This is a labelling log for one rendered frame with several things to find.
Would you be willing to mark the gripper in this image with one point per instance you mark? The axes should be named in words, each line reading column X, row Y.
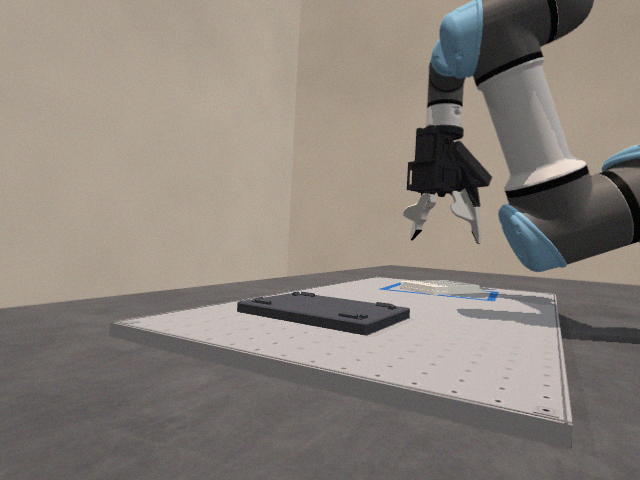
column 441, row 177

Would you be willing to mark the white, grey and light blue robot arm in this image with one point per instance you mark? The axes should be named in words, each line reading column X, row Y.
column 557, row 213

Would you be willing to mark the blue tape outline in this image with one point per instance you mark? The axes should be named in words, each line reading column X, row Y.
column 492, row 296

